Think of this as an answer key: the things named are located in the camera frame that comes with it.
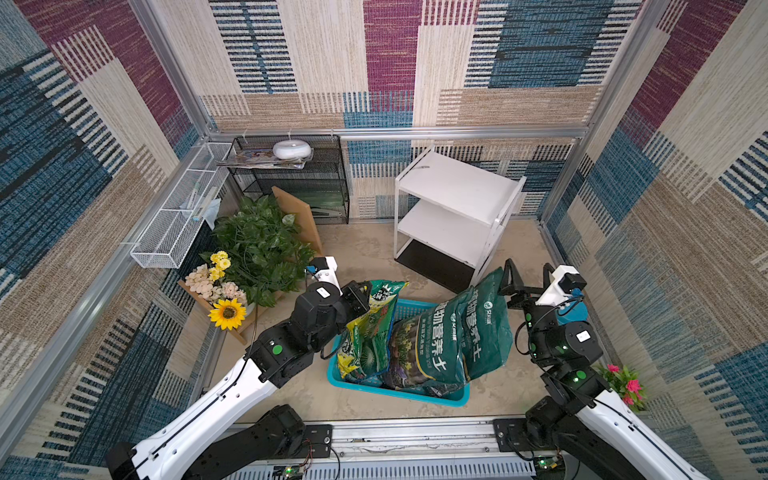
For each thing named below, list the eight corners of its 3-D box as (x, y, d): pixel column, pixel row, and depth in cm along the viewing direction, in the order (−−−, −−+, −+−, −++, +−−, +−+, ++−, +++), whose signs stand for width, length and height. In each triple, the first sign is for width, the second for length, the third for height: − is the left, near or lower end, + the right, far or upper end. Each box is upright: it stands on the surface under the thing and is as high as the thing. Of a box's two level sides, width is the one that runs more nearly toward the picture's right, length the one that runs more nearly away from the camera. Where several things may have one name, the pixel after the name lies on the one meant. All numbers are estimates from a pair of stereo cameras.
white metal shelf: (388, 266, 109) (388, 189, 82) (419, 226, 122) (428, 147, 94) (465, 305, 99) (494, 232, 72) (491, 256, 112) (523, 178, 84)
